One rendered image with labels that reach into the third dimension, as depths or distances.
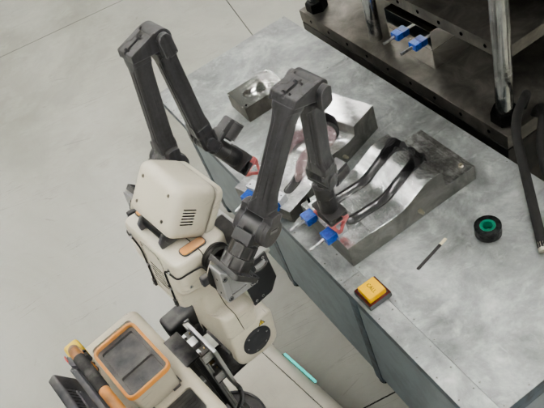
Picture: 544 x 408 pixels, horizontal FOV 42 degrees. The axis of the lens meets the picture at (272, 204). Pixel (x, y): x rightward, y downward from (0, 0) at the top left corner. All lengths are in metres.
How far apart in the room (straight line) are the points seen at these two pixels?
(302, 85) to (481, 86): 1.21
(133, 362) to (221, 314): 0.29
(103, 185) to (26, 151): 0.78
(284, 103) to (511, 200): 0.95
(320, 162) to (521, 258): 0.66
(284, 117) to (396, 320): 0.74
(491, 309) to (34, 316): 2.41
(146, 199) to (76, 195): 2.38
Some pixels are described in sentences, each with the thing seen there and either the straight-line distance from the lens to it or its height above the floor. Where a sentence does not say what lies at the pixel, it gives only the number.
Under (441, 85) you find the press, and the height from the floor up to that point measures 0.78.
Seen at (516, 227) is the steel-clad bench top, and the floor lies 0.80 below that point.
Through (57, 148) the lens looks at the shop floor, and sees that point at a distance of 4.66.
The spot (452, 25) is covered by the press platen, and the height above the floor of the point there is 1.03.
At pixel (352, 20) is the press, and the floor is 0.79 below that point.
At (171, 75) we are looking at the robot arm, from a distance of 1.97.
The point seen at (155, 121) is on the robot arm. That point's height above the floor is 1.40.
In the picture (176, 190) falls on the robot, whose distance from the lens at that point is 1.76.
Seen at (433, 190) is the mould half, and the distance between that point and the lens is 2.24.
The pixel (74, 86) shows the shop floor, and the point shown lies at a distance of 5.14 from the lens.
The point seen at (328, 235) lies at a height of 0.90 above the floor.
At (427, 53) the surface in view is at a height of 0.85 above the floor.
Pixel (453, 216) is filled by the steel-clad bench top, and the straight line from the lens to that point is 2.27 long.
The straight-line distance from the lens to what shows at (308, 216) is 2.23.
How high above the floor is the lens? 2.53
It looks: 45 degrees down
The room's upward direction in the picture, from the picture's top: 23 degrees counter-clockwise
